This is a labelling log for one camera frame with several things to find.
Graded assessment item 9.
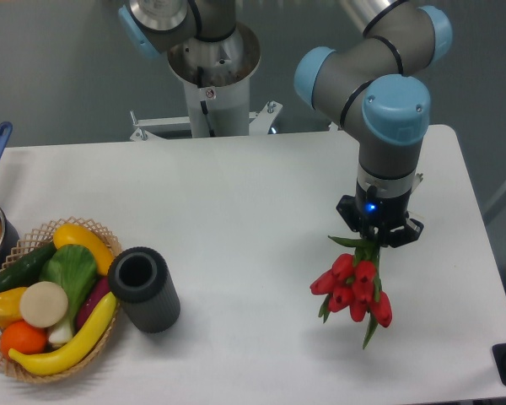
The beige round disc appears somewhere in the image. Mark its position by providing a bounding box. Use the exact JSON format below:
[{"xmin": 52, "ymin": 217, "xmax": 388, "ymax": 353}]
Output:
[{"xmin": 19, "ymin": 281, "xmax": 68, "ymax": 328}]

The orange fruit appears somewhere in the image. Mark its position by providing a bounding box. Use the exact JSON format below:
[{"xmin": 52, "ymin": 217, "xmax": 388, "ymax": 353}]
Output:
[{"xmin": 0, "ymin": 321, "xmax": 47, "ymax": 358}]

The yellow bell pepper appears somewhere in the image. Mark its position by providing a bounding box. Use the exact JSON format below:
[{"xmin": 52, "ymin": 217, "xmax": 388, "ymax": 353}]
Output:
[{"xmin": 0, "ymin": 287, "xmax": 27, "ymax": 329}]

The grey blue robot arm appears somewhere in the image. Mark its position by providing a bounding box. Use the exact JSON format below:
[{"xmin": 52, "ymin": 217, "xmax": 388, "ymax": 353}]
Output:
[{"xmin": 118, "ymin": 1, "xmax": 453, "ymax": 247}]

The purple eggplant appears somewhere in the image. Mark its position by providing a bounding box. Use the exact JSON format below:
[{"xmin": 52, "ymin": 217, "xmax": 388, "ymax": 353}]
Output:
[{"xmin": 75, "ymin": 278, "xmax": 110, "ymax": 331}]

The yellow squash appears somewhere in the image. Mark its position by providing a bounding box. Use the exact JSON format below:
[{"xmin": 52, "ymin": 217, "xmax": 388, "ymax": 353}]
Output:
[{"xmin": 53, "ymin": 223, "xmax": 114, "ymax": 277}]

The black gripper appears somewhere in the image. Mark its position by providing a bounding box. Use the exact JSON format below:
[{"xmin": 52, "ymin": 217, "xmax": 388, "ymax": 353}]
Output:
[{"xmin": 336, "ymin": 176, "xmax": 424, "ymax": 247}]

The red tulip bouquet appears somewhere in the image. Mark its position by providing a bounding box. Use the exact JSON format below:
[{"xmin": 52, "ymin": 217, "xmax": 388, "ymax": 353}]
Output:
[{"xmin": 310, "ymin": 236, "xmax": 393, "ymax": 348}]

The dark grey ribbed vase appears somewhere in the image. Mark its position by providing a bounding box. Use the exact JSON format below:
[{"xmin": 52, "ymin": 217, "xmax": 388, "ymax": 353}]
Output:
[{"xmin": 108, "ymin": 246, "xmax": 180, "ymax": 333}]

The woven wicker basket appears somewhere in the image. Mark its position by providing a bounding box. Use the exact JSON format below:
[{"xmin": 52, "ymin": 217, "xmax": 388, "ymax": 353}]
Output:
[{"xmin": 0, "ymin": 217, "xmax": 122, "ymax": 384}]

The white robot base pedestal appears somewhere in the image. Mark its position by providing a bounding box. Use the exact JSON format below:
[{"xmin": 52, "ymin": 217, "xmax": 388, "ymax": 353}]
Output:
[{"xmin": 130, "ymin": 22, "xmax": 283, "ymax": 141}]

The green leafy bok choy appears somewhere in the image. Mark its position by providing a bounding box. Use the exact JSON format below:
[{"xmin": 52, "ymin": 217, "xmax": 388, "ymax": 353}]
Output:
[{"xmin": 39, "ymin": 245, "xmax": 97, "ymax": 348}]

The green cucumber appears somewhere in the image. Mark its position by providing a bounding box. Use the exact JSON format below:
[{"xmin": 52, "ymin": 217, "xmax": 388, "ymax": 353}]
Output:
[{"xmin": 0, "ymin": 242, "xmax": 57, "ymax": 293}]

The yellow banana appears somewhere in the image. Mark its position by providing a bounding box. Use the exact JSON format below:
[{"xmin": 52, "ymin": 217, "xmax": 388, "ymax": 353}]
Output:
[{"xmin": 8, "ymin": 292, "xmax": 117, "ymax": 376}]

